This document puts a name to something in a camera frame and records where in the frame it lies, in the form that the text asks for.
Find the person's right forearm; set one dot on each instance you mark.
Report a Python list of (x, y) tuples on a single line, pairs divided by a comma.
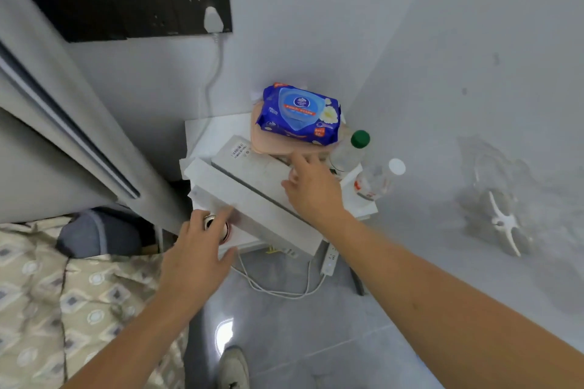
[(438, 311)]

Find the person's left hand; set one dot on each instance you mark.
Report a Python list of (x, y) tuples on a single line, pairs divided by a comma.
[(194, 265)]

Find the long white cardboard box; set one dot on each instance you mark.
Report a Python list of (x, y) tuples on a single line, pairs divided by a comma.
[(246, 206)]

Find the round metal tin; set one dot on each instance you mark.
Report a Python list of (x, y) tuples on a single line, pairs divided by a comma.
[(218, 229)]

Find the white box with barcode label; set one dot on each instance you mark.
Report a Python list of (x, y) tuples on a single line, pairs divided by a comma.
[(255, 165)]

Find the person's white shoe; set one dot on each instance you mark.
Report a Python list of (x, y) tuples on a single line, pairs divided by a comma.
[(233, 370)]

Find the white power strip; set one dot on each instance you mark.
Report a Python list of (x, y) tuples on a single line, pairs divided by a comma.
[(330, 259)]

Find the white cap clear bottle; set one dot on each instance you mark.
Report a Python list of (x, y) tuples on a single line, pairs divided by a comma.
[(376, 181)]

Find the person's left forearm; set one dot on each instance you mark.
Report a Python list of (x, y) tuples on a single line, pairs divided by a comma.
[(137, 350)]

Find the person's right hand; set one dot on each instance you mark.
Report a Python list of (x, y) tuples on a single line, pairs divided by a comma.
[(317, 195)]

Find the dark grey pillow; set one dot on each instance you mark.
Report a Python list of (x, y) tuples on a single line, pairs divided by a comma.
[(98, 233)]

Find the white plug adapter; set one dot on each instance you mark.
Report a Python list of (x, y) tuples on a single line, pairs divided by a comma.
[(213, 19)]

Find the white plastic fan stand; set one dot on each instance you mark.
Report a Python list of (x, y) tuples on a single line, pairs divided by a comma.
[(504, 222)]

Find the white bedside table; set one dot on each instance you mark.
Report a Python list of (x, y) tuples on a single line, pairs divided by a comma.
[(205, 133)]

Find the black wall socket panel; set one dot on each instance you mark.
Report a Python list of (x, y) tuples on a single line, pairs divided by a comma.
[(123, 8)]

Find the blue wet wipes pack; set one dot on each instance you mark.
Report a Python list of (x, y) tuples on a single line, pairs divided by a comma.
[(299, 113)]

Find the person's left thumb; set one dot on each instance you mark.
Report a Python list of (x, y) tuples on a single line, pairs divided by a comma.
[(228, 259)]

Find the person's right thumb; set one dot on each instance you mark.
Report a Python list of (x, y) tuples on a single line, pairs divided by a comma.
[(290, 186)]

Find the green cap clear bottle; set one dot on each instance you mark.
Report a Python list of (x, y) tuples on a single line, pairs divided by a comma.
[(349, 154)]

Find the patterned beige bed cover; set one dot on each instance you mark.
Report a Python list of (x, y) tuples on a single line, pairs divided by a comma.
[(59, 311)]

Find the grey bed headboard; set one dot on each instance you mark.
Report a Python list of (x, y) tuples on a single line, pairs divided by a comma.
[(54, 129)]

